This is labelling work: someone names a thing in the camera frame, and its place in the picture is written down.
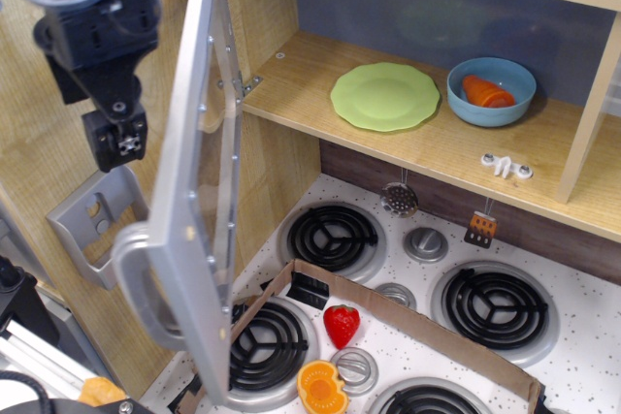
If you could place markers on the back silver stove knob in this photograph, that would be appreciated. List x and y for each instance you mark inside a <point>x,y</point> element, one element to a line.
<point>425,245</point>

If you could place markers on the back right stove burner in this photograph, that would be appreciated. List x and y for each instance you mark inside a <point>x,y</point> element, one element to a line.
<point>499,307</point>

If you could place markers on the silver microwave door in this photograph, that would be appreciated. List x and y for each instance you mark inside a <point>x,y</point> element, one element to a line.
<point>176,268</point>

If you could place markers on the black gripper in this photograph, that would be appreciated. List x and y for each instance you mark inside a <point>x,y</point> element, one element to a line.
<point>93,53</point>

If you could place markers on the stove burner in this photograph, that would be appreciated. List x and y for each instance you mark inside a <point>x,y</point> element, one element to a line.
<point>338,237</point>
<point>427,395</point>
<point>499,307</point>
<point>267,356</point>

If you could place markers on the hanging orange toy spatula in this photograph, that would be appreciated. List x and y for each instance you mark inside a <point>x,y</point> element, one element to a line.
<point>482,226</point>

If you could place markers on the black equipment at left edge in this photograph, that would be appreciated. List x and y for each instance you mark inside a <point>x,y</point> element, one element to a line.
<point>21,303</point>

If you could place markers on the front silver stove knob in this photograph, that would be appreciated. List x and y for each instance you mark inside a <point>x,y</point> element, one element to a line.
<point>358,370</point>

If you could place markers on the grey wall phone holder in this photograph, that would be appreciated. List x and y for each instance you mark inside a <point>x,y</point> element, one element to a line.
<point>90,212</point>

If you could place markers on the orange toy carrot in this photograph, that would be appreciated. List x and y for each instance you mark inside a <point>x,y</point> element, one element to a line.
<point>485,93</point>

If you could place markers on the middle silver stove knob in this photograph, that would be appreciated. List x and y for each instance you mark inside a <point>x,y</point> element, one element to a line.
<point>398,293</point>

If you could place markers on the silver stove knob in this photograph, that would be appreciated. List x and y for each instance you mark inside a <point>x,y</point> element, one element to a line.
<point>358,370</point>
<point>425,245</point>
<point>398,293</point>

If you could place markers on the back left stove burner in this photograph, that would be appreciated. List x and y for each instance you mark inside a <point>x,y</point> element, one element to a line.
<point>338,237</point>

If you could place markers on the yellow toy food piece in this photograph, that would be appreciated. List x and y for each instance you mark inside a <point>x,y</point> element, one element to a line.
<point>99,391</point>

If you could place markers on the blue bowl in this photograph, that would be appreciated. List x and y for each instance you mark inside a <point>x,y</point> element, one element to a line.
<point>512,77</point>

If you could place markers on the hanging silver toy strainer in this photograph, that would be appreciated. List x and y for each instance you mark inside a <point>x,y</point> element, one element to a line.
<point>398,198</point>

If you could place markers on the front right stove burner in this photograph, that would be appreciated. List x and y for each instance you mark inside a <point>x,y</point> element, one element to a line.
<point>427,395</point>

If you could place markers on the orange toy fruit half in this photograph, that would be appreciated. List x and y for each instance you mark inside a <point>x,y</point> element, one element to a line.
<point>321,389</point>

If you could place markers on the front left stove burner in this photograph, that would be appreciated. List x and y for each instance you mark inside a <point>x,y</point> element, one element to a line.
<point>267,356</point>

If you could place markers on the red toy strawberry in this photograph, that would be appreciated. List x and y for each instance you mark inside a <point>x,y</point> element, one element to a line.
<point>341,323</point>

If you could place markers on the white door latch clip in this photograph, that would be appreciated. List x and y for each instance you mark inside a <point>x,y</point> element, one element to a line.
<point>504,166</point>

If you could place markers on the green plate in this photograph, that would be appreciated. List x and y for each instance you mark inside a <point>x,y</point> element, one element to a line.
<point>385,97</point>

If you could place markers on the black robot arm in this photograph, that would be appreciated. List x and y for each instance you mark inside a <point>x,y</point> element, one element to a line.
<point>93,48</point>

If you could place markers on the brown cardboard barrier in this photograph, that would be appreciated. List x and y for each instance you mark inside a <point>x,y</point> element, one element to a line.
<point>404,343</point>

